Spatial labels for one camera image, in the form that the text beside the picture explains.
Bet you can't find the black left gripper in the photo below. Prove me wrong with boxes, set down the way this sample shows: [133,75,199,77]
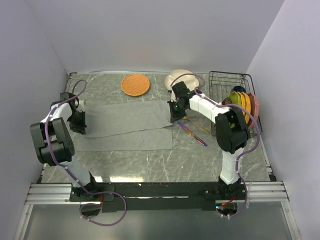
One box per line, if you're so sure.
[67,110,87,135]

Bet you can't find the grey cloth napkin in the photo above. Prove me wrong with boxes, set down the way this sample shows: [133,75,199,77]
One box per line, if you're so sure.
[75,100,173,152]

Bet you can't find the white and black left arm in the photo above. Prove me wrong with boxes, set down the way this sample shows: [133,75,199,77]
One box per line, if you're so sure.
[29,92,99,201]

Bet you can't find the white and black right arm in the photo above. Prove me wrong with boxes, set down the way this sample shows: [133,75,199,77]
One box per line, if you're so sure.
[167,81,250,200]

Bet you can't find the iridescent purple knife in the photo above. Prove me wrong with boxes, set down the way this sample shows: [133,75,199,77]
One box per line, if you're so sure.
[177,120,208,147]

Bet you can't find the cream divided plate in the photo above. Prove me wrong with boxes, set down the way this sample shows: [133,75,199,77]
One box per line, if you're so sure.
[164,69,199,91]

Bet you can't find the gold spoon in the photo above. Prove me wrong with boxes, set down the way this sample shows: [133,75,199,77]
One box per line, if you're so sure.
[182,116,211,134]

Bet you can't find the red patterned plate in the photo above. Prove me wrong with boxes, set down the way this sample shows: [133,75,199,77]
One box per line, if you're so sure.
[221,97,232,105]

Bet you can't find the orange woven round coaster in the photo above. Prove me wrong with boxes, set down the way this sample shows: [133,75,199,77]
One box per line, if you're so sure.
[120,73,151,97]

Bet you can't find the green scalloped plate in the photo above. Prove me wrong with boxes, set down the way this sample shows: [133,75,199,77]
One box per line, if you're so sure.
[229,91,246,109]

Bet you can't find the dark blue bowl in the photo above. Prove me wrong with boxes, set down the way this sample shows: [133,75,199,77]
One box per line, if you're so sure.
[232,85,247,93]

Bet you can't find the yellow scalloped plate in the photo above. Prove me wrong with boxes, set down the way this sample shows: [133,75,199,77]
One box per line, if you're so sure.
[236,91,251,124]

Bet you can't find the orange scalloped plate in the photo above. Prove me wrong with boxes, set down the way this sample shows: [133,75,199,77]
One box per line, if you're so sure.
[244,93,251,114]

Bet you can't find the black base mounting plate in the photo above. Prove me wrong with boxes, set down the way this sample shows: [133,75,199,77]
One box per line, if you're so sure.
[69,182,246,213]

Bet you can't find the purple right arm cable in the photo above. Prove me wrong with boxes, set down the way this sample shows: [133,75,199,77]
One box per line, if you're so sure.
[171,72,261,220]

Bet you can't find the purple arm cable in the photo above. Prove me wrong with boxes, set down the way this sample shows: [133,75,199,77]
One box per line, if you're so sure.
[44,79,128,228]
[171,72,261,220]

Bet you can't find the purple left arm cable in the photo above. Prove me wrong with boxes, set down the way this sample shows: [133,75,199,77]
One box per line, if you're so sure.
[44,79,128,228]

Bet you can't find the black wire dish rack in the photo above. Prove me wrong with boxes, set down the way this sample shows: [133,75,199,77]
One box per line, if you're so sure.
[208,71,263,132]

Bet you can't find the aluminium frame rail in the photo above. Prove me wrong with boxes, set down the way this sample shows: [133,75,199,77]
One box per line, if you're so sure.
[24,181,290,205]

